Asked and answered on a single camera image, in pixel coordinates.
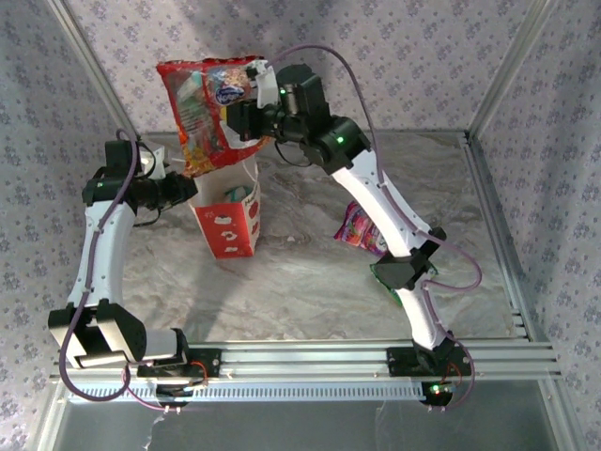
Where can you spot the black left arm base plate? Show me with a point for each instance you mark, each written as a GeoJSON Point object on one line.
{"type": "Point", "coordinates": [206, 362]}

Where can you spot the red and white paper bag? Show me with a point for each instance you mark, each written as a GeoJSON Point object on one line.
{"type": "Point", "coordinates": [225, 230]}

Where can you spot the aluminium side rail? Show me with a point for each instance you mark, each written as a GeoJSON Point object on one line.
{"type": "Point", "coordinates": [497, 211]}

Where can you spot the purple Fox's berries candy bag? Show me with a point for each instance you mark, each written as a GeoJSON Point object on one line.
{"type": "Point", "coordinates": [357, 230]}

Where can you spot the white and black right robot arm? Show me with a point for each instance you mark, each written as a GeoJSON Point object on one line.
{"type": "Point", "coordinates": [366, 206]}

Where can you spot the large red snack bag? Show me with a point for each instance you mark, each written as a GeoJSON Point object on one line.
{"type": "Point", "coordinates": [197, 117]}

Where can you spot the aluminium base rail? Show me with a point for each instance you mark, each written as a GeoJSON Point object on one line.
{"type": "Point", "coordinates": [305, 359]}

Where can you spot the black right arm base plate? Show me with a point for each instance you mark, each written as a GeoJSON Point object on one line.
{"type": "Point", "coordinates": [399, 359]}

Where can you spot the floral patterned cloth panel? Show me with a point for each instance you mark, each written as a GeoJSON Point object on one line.
{"type": "Point", "coordinates": [28, 188]}
{"type": "Point", "coordinates": [422, 70]}
{"type": "Point", "coordinates": [563, 188]}

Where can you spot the thin aluminium table edge rail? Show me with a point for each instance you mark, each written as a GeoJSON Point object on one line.
{"type": "Point", "coordinates": [422, 133]}

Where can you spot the teal snack bag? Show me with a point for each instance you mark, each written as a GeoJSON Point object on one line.
{"type": "Point", "coordinates": [235, 193]}

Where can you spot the aluminium frame leg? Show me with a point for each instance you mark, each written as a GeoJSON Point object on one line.
{"type": "Point", "coordinates": [556, 418]}
{"type": "Point", "coordinates": [51, 418]}

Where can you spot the aluminium frame post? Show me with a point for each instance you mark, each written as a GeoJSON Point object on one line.
{"type": "Point", "coordinates": [85, 61]}
{"type": "Point", "coordinates": [513, 61]}

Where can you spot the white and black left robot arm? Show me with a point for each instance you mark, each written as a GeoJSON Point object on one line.
{"type": "Point", "coordinates": [109, 253]}

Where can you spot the green snack bag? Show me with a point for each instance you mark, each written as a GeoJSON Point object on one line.
{"type": "Point", "coordinates": [393, 296]}

